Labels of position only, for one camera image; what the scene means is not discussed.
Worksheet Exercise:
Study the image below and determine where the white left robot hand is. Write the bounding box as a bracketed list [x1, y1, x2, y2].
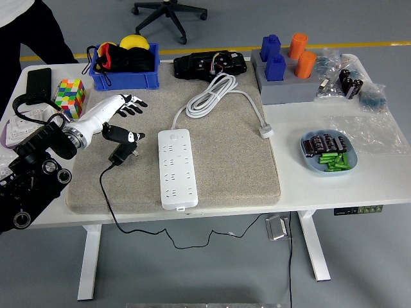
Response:
[75, 94, 149, 150]

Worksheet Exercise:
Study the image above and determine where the black plug with cord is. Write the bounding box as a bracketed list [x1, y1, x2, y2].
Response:
[99, 141, 279, 250]

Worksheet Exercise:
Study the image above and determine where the colourful puzzle cube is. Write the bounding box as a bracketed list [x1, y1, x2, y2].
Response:
[55, 78, 87, 119]

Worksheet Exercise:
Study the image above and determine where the blue plastic bin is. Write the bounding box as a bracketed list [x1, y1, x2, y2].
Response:
[89, 42, 161, 92]

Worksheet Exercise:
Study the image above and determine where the black smartphone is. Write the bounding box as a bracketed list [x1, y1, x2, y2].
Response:
[26, 67, 53, 105]

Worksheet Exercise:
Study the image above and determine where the yellow ball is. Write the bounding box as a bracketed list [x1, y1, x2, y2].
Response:
[119, 34, 150, 51]

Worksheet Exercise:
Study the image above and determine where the white flat box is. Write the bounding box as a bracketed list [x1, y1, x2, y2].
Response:
[6, 108, 48, 145]

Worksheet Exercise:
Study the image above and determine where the person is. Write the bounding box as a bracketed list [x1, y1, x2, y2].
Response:
[0, 0, 80, 121]

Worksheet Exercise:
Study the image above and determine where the black open electronic housing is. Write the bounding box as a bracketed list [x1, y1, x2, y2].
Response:
[173, 50, 248, 81]

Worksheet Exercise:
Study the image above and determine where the white power strip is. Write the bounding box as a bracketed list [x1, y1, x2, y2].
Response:
[157, 128, 199, 212]

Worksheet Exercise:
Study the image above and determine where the black office chair base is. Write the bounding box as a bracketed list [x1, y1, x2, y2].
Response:
[130, 0, 209, 45]

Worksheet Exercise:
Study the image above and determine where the grey-brown mat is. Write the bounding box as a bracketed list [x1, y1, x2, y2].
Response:
[66, 60, 281, 215]

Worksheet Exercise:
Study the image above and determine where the white table leg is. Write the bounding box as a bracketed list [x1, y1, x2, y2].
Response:
[297, 210, 331, 282]
[76, 224, 103, 302]

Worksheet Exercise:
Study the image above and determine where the blue block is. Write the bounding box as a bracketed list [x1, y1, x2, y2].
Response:
[265, 53, 286, 81]
[260, 34, 282, 62]

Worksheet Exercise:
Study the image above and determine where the grey block holder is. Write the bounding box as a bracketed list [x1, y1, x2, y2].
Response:
[250, 47, 319, 106]

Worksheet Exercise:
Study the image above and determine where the orange cylinder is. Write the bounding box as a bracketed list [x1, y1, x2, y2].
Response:
[288, 33, 308, 60]
[294, 51, 317, 79]

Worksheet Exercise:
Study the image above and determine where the silver foot pedal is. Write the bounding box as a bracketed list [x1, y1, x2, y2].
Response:
[265, 215, 292, 241]

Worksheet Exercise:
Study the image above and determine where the light blue tray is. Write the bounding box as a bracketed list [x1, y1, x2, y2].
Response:
[300, 129, 358, 177]

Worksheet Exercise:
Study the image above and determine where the clear bag of small parts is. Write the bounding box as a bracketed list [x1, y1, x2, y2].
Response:
[313, 47, 346, 99]

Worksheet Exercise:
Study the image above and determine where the clear bag of dark capacitors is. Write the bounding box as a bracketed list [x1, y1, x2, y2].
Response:
[337, 67, 365, 100]

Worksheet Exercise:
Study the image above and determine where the large empty clear bag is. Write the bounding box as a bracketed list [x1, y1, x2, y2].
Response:
[327, 112, 410, 155]

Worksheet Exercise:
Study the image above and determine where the clear bag of blue parts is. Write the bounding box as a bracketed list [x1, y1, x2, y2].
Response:
[356, 81, 391, 114]

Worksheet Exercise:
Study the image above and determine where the black table control panel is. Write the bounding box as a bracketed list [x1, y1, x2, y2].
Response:
[333, 204, 384, 216]

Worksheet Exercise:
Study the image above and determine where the black drawstring bag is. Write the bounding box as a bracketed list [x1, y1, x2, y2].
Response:
[86, 43, 155, 87]

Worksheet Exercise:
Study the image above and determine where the purple tape ring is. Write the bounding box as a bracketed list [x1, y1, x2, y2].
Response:
[0, 126, 20, 149]

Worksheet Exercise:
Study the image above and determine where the white coiled power cable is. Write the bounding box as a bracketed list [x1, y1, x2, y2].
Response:
[172, 73, 275, 139]

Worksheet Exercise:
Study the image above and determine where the black pedal cable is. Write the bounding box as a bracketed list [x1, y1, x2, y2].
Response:
[287, 210, 293, 308]

